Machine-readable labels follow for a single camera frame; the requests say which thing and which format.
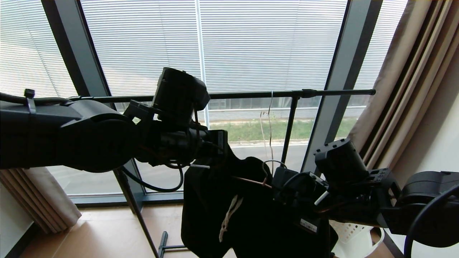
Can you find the black garment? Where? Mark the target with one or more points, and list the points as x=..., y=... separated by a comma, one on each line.
x=215, y=215

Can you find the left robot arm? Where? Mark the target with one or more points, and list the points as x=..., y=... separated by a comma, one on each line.
x=71, y=136

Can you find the beige curtain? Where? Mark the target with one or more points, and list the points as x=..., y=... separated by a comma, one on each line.
x=405, y=71
x=46, y=200

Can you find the black clothes rack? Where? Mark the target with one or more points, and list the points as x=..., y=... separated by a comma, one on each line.
x=322, y=92

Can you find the white laundry basket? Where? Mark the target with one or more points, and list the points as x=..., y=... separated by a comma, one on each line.
x=351, y=240

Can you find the pink clothes hanger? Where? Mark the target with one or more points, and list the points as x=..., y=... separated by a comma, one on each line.
x=271, y=107
x=251, y=181

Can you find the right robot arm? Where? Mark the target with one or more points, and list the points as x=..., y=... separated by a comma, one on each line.
x=340, y=161

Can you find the window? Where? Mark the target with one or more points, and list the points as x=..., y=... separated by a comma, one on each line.
x=349, y=53

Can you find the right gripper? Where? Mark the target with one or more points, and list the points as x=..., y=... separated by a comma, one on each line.
x=337, y=211

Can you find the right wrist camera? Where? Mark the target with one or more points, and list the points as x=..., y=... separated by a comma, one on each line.
x=287, y=179

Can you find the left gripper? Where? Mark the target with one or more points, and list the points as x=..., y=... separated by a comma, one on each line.
x=179, y=147

